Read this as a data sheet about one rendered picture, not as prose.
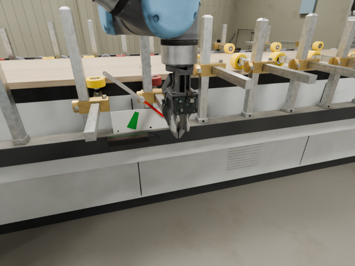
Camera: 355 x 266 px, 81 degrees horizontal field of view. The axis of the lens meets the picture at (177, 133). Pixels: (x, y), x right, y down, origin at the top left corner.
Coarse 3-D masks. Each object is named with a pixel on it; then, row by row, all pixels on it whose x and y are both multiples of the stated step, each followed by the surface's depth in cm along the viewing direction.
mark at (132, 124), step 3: (135, 111) 87; (135, 114) 88; (138, 114) 88; (132, 117) 88; (135, 117) 89; (132, 120) 89; (135, 120) 89; (129, 123) 89; (132, 123) 89; (135, 123) 90; (129, 126) 90; (132, 126) 90; (135, 126) 90
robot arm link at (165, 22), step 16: (96, 0) 26; (112, 0) 26; (128, 0) 26; (144, 0) 25; (160, 0) 26; (176, 0) 27; (192, 0) 28; (128, 16) 28; (144, 16) 27; (160, 16) 27; (176, 16) 28; (192, 16) 29; (144, 32) 32; (160, 32) 28; (176, 32) 29
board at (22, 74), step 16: (16, 64) 129; (32, 64) 129; (48, 64) 129; (64, 64) 129; (96, 64) 129; (112, 64) 129; (128, 64) 129; (160, 64) 129; (16, 80) 91; (32, 80) 91; (48, 80) 91; (64, 80) 93; (128, 80) 100
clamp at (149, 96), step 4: (160, 88) 91; (136, 92) 88; (140, 92) 86; (144, 92) 85; (148, 92) 85; (152, 92) 86; (156, 92) 86; (160, 92) 87; (144, 96) 86; (148, 96) 86; (152, 96) 87; (148, 100) 87; (152, 100) 87
